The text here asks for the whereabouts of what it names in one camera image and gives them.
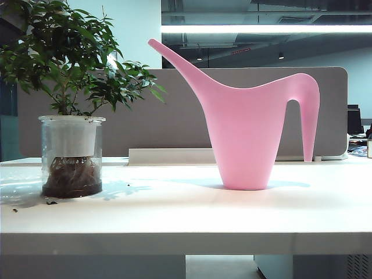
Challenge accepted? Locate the pink plastic watering can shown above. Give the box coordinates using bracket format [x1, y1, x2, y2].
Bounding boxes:
[147, 38, 321, 191]

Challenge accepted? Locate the clear glass plant pot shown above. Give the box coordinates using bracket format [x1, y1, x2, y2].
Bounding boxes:
[38, 115, 107, 199]

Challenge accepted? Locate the green leafy plant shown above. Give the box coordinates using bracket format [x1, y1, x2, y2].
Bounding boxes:
[0, 0, 168, 117]

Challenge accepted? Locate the grey desk partition panel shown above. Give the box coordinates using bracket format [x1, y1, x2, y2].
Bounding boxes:
[17, 66, 349, 161]

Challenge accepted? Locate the long ceiling light strip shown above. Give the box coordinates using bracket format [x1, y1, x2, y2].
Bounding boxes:
[160, 24, 372, 35]

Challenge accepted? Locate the black computer monitor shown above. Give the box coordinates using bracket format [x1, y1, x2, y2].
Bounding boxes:
[346, 103, 364, 135]

